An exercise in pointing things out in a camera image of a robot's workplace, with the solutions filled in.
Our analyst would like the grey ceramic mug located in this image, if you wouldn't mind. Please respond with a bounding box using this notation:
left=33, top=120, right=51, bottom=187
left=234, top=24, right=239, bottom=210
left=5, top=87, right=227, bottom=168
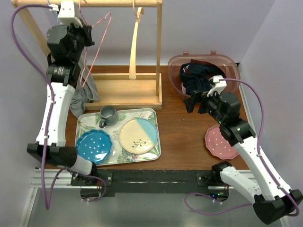
left=99, top=105, right=118, bottom=128

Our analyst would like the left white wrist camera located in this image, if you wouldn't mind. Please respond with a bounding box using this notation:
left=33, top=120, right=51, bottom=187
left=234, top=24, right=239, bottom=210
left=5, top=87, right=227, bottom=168
left=49, top=0, right=83, bottom=27

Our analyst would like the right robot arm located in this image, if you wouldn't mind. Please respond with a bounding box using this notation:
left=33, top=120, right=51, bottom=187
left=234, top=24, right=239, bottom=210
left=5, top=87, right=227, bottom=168
left=184, top=91, right=303, bottom=225

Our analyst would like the cream and blue plate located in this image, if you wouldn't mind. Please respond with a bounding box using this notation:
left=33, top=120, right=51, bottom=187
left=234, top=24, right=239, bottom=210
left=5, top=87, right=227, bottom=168
left=118, top=118, right=158, bottom=155

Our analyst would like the light blue hanger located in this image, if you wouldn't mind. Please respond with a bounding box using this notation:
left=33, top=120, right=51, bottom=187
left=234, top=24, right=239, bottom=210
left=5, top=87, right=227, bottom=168
left=47, top=0, right=60, bottom=25

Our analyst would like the navy maroon tank top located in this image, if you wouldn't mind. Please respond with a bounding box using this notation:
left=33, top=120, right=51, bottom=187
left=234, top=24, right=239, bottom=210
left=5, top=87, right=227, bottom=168
left=179, top=59, right=226, bottom=96

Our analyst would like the pink plastic hanger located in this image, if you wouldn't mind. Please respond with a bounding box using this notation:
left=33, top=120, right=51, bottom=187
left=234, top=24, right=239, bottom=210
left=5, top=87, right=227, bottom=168
left=80, top=12, right=112, bottom=87

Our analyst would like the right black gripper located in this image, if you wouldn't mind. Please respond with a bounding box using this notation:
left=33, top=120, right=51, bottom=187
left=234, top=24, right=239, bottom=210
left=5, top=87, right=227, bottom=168
left=183, top=87, right=225, bottom=124

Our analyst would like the wooden clothes rack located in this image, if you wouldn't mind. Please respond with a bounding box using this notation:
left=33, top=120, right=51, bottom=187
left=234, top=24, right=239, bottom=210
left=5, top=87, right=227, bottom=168
left=11, top=0, right=163, bottom=111

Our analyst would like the grey tank top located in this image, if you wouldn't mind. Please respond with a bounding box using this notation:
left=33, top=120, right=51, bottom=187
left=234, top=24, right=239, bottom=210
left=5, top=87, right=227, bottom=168
left=69, top=56, right=101, bottom=119

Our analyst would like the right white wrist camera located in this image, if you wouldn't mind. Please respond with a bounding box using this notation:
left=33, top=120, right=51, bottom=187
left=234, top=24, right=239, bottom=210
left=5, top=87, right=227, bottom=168
left=207, top=75, right=227, bottom=97

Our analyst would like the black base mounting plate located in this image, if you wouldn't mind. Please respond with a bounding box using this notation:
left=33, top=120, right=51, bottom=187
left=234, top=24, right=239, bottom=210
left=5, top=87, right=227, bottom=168
left=71, top=169, right=239, bottom=202

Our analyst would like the cream plastic hanger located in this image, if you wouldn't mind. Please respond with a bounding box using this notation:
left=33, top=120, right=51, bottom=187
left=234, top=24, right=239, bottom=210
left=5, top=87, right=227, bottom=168
left=129, top=0, right=144, bottom=80

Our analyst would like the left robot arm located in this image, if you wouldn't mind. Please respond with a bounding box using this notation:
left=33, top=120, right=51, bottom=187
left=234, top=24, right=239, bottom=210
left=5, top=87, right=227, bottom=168
left=27, top=24, right=99, bottom=185

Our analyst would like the pink dotted plate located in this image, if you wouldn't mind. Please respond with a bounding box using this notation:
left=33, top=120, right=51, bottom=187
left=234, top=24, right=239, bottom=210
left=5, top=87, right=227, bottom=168
left=205, top=125, right=239, bottom=160

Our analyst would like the pink transparent plastic bin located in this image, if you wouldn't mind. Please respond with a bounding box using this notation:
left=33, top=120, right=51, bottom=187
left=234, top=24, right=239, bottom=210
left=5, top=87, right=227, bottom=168
left=168, top=51, right=240, bottom=99

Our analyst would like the blue dotted plate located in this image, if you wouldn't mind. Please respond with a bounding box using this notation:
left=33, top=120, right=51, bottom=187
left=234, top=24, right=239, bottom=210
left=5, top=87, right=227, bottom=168
left=75, top=129, right=113, bottom=165

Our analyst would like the floral rectangular tray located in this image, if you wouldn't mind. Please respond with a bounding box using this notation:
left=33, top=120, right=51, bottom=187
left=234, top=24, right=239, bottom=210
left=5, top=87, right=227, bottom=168
left=75, top=108, right=161, bottom=166

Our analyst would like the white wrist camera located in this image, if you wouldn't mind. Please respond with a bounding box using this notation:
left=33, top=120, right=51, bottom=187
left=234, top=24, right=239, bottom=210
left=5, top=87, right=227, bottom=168
left=207, top=75, right=227, bottom=97
left=49, top=0, right=83, bottom=27

